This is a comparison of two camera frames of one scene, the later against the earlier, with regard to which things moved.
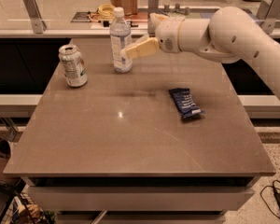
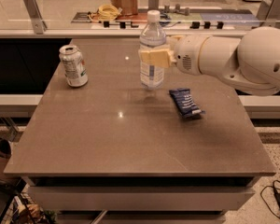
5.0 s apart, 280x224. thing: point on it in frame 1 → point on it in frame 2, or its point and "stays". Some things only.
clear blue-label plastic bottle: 120,37 → 152,35
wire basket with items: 24,208 stays
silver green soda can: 73,65 stays
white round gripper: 167,35 → 187,54
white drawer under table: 144,198 stays
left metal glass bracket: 37,21 stays
